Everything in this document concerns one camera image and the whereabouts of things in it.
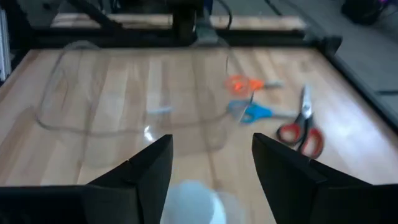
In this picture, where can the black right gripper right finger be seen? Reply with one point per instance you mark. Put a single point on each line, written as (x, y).
(286, 180)

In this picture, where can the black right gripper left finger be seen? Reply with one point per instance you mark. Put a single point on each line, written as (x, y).
(149, 174)

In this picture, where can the white paint bottle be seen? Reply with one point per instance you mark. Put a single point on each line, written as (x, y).
(192, 205)

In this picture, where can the red and black scissors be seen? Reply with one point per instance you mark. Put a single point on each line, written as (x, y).
(306, 124)

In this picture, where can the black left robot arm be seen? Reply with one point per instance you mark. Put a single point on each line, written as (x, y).
(183, 18)

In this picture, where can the large clear plastic bin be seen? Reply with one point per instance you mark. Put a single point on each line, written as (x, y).
(124, 102)

